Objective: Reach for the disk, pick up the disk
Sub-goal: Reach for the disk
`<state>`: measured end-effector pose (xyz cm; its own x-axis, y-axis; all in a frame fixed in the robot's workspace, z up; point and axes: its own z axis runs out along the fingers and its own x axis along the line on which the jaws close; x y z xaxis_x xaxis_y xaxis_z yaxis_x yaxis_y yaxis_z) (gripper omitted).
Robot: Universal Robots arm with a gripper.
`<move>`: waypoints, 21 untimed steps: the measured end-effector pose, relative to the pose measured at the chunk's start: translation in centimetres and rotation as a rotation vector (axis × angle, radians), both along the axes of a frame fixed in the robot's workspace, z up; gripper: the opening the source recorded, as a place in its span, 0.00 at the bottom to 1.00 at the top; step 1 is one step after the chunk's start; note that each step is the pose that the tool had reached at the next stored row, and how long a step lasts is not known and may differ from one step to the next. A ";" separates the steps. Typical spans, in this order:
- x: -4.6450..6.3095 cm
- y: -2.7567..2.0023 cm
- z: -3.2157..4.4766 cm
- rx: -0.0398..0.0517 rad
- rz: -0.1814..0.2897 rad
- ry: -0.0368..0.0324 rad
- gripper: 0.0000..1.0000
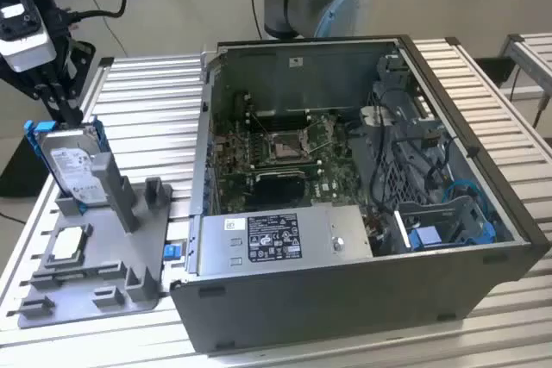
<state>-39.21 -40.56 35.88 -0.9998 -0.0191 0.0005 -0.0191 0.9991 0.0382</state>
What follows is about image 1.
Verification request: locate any silver power supply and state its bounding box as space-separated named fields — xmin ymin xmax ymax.
xmin=196 ymin=204 xmax=374 ymax=278

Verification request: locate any blue carrier block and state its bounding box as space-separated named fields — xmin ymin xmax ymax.
xmin=407 ymin=226 xmax=443 ymax=253

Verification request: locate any hard disk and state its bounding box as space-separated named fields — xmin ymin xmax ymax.
xmin=23 ymin=116 xmax=112 ymax=208

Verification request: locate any black box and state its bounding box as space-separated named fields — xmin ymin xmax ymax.
xmin=475 ymin=56 xmax=518 ymax=90

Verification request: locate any grey metal disk bay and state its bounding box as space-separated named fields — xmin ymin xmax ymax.
xmin=387 ymin=194 xmax=504 ymax=255

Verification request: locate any blue wire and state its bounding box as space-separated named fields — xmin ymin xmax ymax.
xmin=443 ymin=176 xmax=480 ymax=208

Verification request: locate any black wire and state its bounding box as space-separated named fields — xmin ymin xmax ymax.
xmin=369 ymin=86 xmax=406 ymax=214

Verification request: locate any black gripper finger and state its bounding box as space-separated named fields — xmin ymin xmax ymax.
xmin=64 ymin=41 xmax=97 ymax=100
xmin=34 ymin=81 xmax=84 ymax=124

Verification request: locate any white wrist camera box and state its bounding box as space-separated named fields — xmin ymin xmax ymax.
xmin=0 ymin=0 xmax=58 ymax=72

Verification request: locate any grey drive cage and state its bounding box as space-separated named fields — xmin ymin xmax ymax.
xmin=348 ymin=55 xmax=458 ymax=214

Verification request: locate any CPU socket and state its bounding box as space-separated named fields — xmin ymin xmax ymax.
xmin=266 ymin=129 xmax=312 ymax=161

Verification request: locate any metal slat side table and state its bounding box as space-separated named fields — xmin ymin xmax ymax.
xmin=498 ymin=34 xmax=552 ymax=97

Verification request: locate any silver CPU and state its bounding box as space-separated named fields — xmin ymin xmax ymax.
xmin=50 ymin=228 xmax=87 ymax=257

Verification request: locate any black RAM slot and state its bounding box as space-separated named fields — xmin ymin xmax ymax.
xmin=252 ymin=109 xmax=311 ymax=122

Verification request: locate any black graphics card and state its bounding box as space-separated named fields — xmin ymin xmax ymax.
xmin=253 ymin=171 xmax=308 ymax=209

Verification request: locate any green motherboard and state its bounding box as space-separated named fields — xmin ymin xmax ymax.
xmin=209 ymin=115 xmax=367 ymax=216

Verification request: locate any blue case latch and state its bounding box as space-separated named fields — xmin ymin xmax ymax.
xmin=162 ymin=244 xmax=185 ymax=262

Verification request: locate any grey parts rack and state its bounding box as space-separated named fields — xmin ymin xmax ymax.
xmin=16 ymin=152 xmax=174 ymax=330

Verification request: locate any black open PC case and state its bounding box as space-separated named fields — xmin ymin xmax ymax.
xmin=170 ymin=34 xmax=552 ymax=363

